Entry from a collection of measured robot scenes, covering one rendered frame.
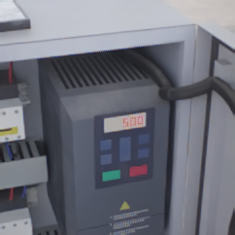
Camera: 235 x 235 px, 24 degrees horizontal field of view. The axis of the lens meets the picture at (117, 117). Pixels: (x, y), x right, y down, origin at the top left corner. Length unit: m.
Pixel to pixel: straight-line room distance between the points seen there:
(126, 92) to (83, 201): 0.14
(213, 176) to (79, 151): 0.15
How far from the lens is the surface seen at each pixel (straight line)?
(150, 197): 0.67
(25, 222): 0.75
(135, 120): 0.60
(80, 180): 0.62
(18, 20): 0.56
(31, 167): 0.73
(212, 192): 0.63
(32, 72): 0.74
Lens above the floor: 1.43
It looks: 28 degrees down
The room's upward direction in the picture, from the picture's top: straight up
